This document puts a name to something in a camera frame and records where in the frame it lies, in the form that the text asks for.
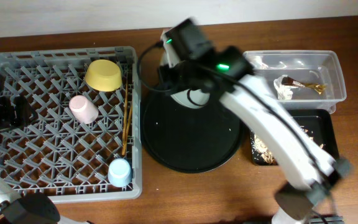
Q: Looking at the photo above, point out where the grey plate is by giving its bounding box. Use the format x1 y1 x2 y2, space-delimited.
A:
171 89 210 109

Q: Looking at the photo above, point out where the pink cup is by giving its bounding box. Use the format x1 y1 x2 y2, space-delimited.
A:
69 95 99 124

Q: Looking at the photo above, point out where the wooden chopstick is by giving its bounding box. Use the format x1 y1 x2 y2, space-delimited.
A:
121 82 129 157
124 106 133 148

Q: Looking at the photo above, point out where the yellow bowl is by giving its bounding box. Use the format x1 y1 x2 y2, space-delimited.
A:
85 59 122 92

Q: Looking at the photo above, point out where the white tissue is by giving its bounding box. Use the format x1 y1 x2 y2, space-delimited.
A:
273 75 295 100

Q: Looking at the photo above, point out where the food scraps pile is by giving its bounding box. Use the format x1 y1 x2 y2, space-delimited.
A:
250 125 326 166

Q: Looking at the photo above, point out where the light blue cup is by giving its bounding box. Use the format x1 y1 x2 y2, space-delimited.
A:
108 159 132 187

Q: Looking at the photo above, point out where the gold snack wrapper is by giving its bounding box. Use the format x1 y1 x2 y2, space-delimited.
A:
282 77 326 95

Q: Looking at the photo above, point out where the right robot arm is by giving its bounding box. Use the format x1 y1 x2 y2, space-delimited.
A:
157 19 352 223

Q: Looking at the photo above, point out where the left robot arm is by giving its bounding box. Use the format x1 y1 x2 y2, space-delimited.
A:
0 96 89 224

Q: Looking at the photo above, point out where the grey dishwasher rack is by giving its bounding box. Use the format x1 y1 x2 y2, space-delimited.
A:
0 46 142 203

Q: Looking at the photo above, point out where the round black tray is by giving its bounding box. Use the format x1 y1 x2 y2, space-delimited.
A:
140 92 245 173

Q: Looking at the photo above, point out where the clear plastic bin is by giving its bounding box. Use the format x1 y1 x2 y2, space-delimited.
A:
243 50 347 114

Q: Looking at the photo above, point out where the rectangular black tray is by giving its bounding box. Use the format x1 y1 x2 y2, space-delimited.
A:
249 108 341 166

